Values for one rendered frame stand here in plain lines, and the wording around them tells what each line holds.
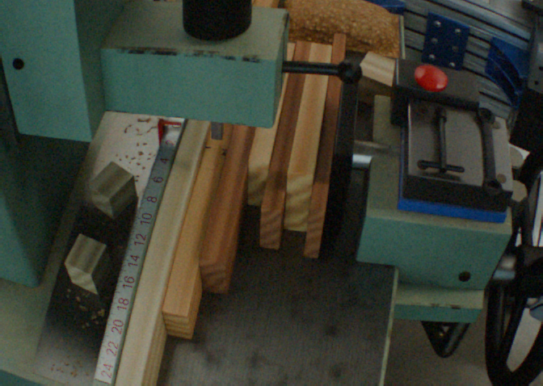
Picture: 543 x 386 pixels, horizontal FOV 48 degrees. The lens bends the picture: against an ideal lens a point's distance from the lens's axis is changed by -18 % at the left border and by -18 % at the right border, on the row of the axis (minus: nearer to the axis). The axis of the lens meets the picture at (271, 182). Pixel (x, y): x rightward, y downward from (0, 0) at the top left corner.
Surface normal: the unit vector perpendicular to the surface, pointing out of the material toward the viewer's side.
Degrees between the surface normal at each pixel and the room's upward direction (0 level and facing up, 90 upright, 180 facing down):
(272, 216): 90
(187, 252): 0
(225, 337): 0
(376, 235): 90
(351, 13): 21
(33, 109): 90
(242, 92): 90
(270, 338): 0
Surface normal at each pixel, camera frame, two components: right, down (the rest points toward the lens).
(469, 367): 0.03, -0.65
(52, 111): -0.15, 0.75
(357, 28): -0.01, 0.00
